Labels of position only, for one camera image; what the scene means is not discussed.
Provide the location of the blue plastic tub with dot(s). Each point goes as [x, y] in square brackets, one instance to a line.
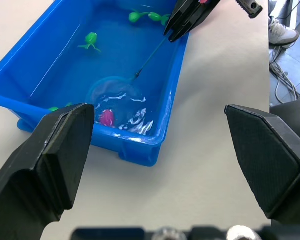
[140, 152]

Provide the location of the small blue-rimmed fishing net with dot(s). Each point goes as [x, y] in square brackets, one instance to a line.
[115, 86]

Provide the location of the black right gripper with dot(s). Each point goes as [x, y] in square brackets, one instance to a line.
[250, 7]

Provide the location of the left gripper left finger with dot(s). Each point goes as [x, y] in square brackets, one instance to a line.
[40, 162]

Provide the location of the pink toy fish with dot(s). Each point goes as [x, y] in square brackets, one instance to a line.
[107, 117]

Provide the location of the person in jeans and sneakers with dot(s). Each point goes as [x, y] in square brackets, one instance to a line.
[282, 32]

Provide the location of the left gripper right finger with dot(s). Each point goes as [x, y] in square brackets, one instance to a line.
[272, 160]

